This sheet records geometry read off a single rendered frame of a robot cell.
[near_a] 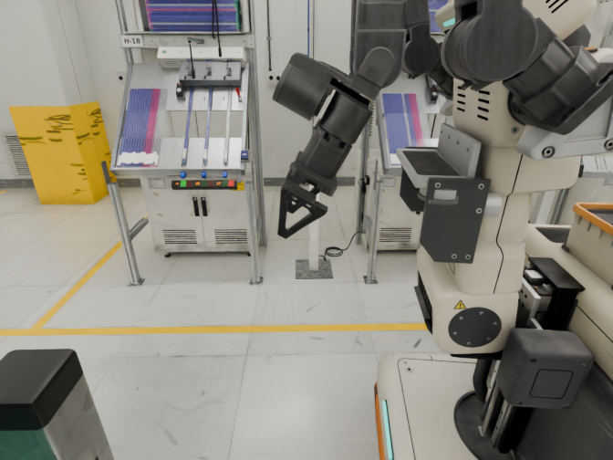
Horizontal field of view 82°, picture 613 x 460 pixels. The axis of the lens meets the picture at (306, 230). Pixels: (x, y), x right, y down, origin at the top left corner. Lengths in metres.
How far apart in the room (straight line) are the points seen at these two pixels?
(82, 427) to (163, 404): 1.45
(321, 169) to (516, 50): 0.26
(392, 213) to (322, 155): 1.94
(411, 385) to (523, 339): 0.57
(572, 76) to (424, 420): 0.96
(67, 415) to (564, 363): 0.76
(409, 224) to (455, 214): 1.81
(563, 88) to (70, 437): 0.53
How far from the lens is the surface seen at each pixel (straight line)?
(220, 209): 2.37
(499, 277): 0.78
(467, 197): 0.66
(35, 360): 0.20
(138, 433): 1.61
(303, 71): 0.49
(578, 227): 1.01
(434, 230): 0.67
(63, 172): 4.04
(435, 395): 1.29
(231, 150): 2.00
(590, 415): 0.94
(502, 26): 0.48
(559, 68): 0.53
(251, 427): 1.51
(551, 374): 0.83
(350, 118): 0.48
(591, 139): 0.58
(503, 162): 0.72
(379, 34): 0.47
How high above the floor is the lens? 1.21
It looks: 25 degrees down
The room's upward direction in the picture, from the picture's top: straight up
